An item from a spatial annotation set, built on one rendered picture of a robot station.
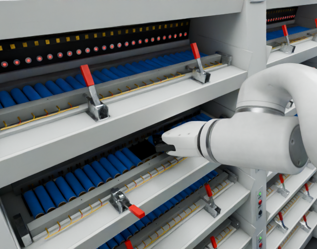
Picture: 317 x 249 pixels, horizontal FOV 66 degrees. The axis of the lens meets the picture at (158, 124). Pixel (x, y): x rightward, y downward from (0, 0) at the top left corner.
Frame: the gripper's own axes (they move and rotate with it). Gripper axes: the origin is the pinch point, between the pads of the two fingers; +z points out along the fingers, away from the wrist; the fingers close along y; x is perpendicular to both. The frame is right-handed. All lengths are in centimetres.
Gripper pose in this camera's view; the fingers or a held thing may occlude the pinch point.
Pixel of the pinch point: (164, 137)
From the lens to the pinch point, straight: 60.1
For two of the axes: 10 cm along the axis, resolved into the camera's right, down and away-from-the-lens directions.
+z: -5.8, 0.1, 8.2
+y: -7.7, 3.2, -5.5
